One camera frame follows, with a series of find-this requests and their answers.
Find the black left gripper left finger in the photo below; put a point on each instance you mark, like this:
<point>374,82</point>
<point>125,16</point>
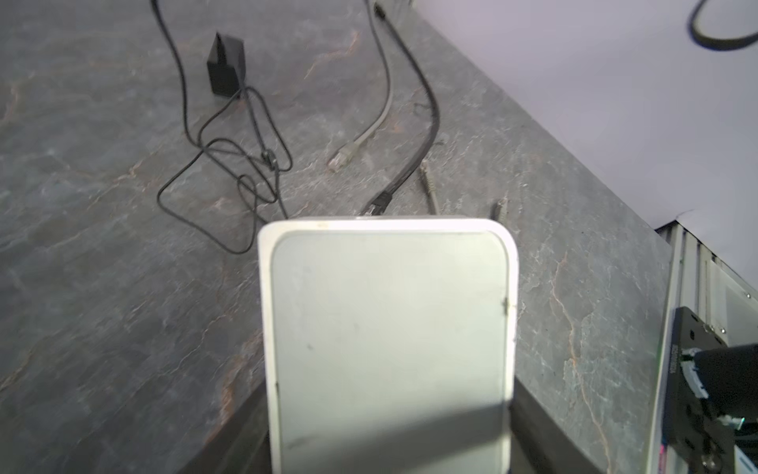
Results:
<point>235,446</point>

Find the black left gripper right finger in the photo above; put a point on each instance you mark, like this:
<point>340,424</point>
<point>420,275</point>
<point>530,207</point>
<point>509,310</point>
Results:
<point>546,447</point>

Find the white network switch box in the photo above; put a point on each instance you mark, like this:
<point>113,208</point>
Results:
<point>389,344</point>

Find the black power adapter small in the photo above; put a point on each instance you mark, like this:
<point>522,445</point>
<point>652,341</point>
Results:
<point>257,177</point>

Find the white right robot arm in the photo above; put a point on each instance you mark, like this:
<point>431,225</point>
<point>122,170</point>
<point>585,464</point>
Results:
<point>711,395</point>

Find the front aluminium rail base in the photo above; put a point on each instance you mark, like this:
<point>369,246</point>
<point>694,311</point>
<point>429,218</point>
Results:
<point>703,282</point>

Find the grey ethernet cable curved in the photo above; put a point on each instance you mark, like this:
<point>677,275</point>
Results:
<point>345,154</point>

